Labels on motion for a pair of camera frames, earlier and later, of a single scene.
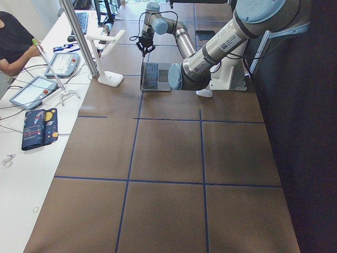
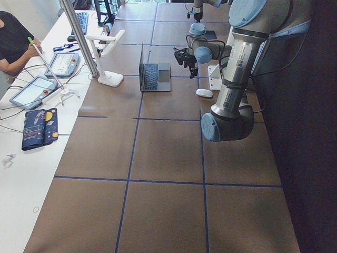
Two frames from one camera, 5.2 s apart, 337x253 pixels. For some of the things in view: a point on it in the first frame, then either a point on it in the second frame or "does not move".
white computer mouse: [206, 93] does not move
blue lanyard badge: [70, 48] does not move
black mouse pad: [205, 35] does not move
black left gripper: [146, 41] to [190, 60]
